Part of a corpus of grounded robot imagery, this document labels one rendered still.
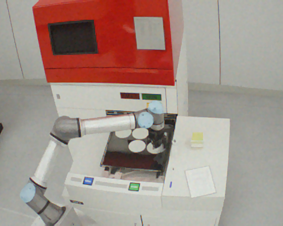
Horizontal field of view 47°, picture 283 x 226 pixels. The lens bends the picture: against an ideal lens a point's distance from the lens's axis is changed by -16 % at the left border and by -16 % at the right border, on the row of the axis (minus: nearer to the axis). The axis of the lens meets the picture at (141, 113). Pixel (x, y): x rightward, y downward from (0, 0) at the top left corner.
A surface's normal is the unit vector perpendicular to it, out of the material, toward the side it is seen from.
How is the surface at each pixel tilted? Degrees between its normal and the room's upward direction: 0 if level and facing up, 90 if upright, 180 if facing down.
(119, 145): 0
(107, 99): 90
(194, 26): 90
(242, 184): 0
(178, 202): 90
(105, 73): 90
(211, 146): 0
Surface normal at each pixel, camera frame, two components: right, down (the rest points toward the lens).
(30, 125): -0.09, -0.75
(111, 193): -0.18, 0.66
